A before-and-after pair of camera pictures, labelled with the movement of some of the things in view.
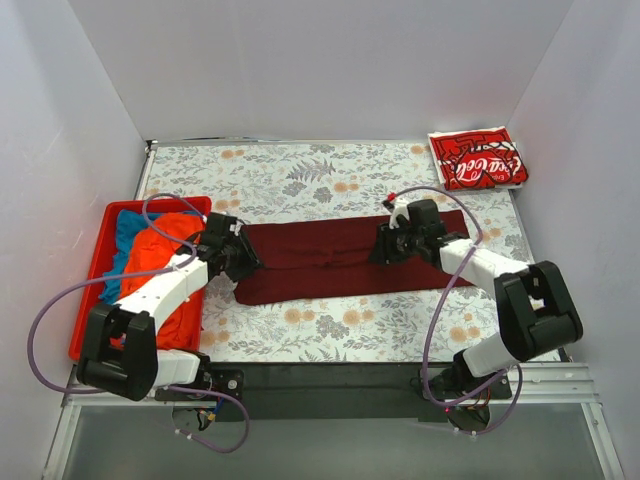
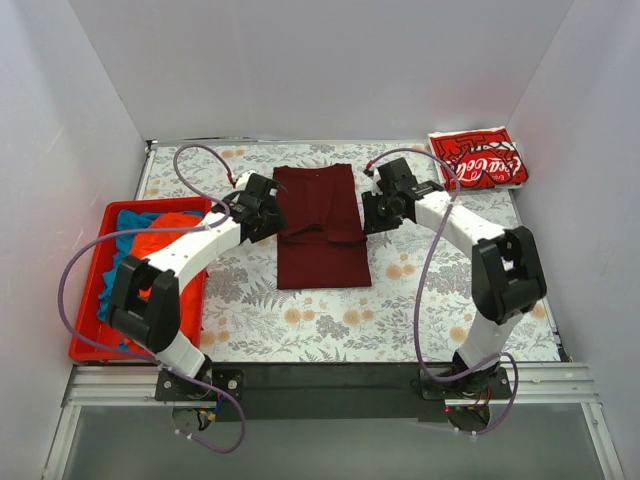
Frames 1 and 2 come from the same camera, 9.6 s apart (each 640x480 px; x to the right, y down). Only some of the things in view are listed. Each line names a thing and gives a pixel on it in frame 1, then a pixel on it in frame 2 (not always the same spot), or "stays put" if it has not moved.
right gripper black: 388,245 to 373,215
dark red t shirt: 311,261 to 324,243
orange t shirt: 153,247 stays put
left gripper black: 242,257 to 270,215
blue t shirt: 128,223 stays put
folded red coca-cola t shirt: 478,159 stays put
